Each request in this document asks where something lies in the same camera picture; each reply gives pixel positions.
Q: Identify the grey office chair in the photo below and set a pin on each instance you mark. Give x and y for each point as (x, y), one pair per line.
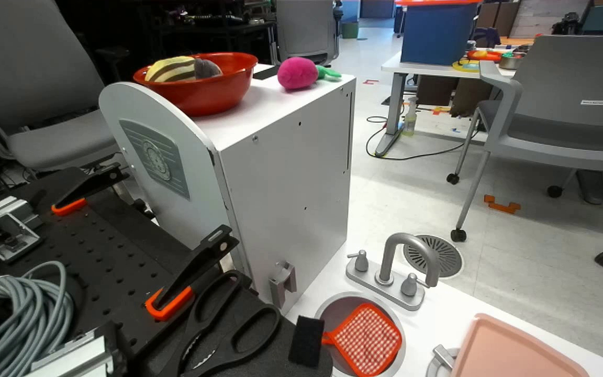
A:
(567, 126)
(31, 69)
(304, 27)

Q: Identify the orange mesh toy strainer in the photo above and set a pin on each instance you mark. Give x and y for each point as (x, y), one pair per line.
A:
(368, 343)

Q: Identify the pink fuzzy ball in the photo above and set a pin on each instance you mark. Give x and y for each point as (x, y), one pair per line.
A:
(296, 74)

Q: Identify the black perforated table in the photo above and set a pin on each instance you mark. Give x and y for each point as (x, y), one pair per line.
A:
(105, 258)

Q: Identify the red-orange plastic bowl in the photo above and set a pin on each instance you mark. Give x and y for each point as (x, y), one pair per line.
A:
(210, 94)

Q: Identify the white toy sink counter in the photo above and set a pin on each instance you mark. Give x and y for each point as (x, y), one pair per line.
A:
(448, 314)

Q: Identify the black flat rectangle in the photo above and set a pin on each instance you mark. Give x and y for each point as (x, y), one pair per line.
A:
(267, 69)

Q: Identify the orange floor tape marker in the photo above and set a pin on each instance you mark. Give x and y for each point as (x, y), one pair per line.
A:
(502, 205)

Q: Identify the green toy piece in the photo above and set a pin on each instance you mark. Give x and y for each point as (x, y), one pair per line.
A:
(330, 72)

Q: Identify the white desk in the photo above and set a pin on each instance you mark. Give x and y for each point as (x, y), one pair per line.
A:
(394, 106)

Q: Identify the blue storage bin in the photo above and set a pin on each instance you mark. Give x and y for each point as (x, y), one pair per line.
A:
(438, 35)

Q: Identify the grey plush toy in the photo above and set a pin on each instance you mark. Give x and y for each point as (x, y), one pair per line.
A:
(208, 67)

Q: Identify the white bottle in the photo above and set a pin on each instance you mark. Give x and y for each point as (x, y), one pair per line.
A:
(410, 117)

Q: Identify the black clamp orange tip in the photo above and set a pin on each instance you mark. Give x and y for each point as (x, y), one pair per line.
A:
(88, 186)
(197, 269)

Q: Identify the silver aluminium bracket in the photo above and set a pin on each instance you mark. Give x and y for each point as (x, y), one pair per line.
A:
(72, 357)
(5, 237)

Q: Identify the white toy kitchen cabinet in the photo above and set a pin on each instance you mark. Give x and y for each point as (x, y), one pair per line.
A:
(295, 175)

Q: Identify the orange toy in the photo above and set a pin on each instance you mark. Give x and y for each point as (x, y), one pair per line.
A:
(482, 56)

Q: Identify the black foam block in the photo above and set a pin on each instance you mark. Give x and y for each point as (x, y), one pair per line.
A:
(307, 340)

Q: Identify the orange bin lid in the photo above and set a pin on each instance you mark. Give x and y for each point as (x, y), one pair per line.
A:
(434, 3)

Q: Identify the grey toy faucet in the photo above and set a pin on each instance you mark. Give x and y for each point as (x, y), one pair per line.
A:
(393, 258)

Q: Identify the pink plastic tray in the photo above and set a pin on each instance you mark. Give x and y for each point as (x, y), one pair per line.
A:
(503, 353)

